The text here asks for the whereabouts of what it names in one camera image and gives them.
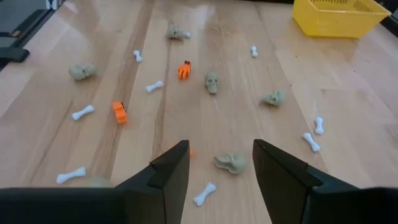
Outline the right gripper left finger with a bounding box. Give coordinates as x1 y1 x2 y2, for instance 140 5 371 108
0 139 191 224

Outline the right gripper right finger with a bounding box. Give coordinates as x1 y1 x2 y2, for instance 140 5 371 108
252 138 398 224

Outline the beige plastic skull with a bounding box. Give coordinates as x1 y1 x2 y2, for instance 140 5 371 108
68 63 98 82
260 90 286 107
213 152 248 175
205 72 220 95
167 24 184 40

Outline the yellow plastic basket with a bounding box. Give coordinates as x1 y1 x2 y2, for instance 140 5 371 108
291 0 392 39

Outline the black camera mount foot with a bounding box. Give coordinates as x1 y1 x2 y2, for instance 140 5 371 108
0 46 30 63

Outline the silver aluminium extrusion post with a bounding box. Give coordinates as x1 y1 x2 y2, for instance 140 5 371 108
45 0 62 11

